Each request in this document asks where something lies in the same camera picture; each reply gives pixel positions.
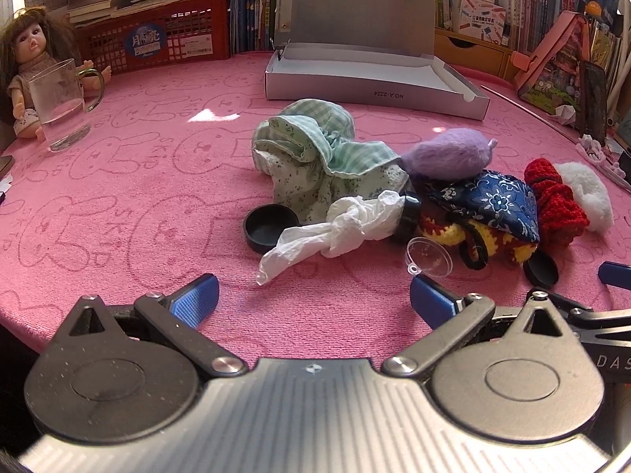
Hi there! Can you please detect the clear plastic dome cap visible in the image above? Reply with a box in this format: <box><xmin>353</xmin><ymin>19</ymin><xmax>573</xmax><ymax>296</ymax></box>
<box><xmin>405</xmin><ymin>237</ymin><xmax>452</xmax><ymax>277</ymax></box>

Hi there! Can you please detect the black round lid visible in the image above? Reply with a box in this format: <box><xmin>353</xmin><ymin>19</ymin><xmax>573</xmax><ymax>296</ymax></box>
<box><xmin>243</xmin><ymin>204</ymin><xmax>299</xmax><ymax>254</ymax></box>
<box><xmin>523</xmin><ymin>249</ymin><xmax>559</xmax><ymax>289</ymax></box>

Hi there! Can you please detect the red crochet scrunchie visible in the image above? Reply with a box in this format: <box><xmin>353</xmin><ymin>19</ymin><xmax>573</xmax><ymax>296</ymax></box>
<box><xmin>524</xmin><ymin>158</ymin><xmax>589</xmax><ymax>254</ymax></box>

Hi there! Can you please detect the yellow red crochet hair tie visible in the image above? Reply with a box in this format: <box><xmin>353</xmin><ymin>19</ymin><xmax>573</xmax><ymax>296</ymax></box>
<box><xmin>416</xmin><ymin>203</ymin><xmax>539</xmax><ymax>272</ymax></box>

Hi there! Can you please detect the white fluffy scrunchie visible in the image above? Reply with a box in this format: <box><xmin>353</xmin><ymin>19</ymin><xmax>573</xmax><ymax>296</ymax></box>
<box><xmin>554</xmin><ymin>162</ymin><xmax>614</xmax><ymax>235</ymax></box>

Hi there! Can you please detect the white knotted cloth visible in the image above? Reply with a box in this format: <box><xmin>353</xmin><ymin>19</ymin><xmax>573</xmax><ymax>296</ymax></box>
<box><xmin>256</xmin><ymin>190</ymin><xmax>405</xmax><ymax>286</ymax></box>

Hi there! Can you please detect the blue floral brocade pouch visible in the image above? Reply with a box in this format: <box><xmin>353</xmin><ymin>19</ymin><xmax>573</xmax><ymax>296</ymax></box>
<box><xmin>412</xmin><ymin>170</ymin><xmax>540</xmax><ymax>244</ymax></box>

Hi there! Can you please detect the purple fuzzy monster plush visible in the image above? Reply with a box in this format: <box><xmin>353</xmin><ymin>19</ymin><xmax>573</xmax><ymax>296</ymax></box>
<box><xmin>400</xmin><ymin>128</ymin><xmax>497</xmax><ymax>181</ymax></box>

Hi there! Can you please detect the green checkered cloth bundle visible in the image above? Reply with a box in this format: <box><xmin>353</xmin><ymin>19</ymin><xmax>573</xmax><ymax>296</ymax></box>
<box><xmin>251</xmin><ymin>98</ymin><xmax>409</xmax><ymax>224</ymax></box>

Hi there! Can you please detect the white plastic toy piece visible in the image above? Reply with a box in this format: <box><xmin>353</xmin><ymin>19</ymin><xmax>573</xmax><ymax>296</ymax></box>
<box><xmin>575</xmin><ymin>134</ymin><xmax>625</xmax><ymax>181</ymax></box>

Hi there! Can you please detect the pink tabletop mat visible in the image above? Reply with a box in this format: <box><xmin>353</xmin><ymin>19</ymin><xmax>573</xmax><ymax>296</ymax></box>
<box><xmin>0</xmin><ymin>51</ymin><xmax>631</xmax><ymax>371</ymax></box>

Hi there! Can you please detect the thin metal rod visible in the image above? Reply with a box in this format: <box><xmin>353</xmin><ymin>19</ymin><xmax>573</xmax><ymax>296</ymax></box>
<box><xmin>481</xmin><ymin>84</ymin><xmax>579</xmax><ymax>144</ymax></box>

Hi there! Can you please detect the crumpled white paper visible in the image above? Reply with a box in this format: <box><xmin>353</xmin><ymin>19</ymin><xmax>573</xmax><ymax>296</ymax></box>
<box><xmin>553</xmin><ymin>105</ymin><xmax>577</xmax><ymax>126</ymax></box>

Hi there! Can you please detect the pink cardboard toy house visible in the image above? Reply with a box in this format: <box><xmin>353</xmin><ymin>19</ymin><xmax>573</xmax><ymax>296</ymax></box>
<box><xmin>511</xmin><ymin>11</ymin><xmax>589</xmax><ymax>115</ymax></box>

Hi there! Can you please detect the clear glass mug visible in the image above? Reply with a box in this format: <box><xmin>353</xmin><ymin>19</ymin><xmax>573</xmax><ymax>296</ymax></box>
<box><xmin>29</xmin><ymin>59</ymin><xmax>105</xmax><ymax>153</ymax></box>

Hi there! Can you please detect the wooden drawer organizer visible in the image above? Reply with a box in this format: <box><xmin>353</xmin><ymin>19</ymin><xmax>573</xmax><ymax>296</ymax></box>
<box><xmin>434</xmin><ymin>28</ymin><xmax>517</xmax><ymax>82</ymax></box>

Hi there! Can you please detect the red plastic basket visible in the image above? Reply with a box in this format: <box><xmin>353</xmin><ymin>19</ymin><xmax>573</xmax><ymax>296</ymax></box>
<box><xmin>76</xmin><ymin>0</ymin><xmax>230</xmax><ymax>75</ymax></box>

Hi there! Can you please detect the row of upright books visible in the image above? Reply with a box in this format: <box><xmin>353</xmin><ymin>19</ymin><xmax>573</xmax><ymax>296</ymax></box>
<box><xmin>495</xmin><ymin>0</ymin><xmax>579</xmax><ymax>54</ymax></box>

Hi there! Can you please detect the silver open storage box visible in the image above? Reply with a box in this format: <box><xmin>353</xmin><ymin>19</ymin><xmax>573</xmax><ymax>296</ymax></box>
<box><xmin>265</xmin><ymin>0</ymin><xmax>490</xmax><ymax>121</ymax></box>

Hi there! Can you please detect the white label printer box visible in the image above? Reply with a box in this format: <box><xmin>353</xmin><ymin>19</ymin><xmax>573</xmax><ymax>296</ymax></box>
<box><xmin>451</xmin><ymin>0</ymin><xmax>507</xmax><ymax>45</ymax></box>

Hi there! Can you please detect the brown haired doll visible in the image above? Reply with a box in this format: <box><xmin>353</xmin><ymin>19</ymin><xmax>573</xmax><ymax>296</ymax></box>
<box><xmin>1</xmin><ymin>6</ymin><xmax>94</xmax><ymax>139</ymax></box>

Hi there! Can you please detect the row of blue books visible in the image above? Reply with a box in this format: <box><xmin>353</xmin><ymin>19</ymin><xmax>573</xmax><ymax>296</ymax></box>
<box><xmin>230</xmin><ymin>0</ymin><xmax>277</xmax><ymax>54</ymax></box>

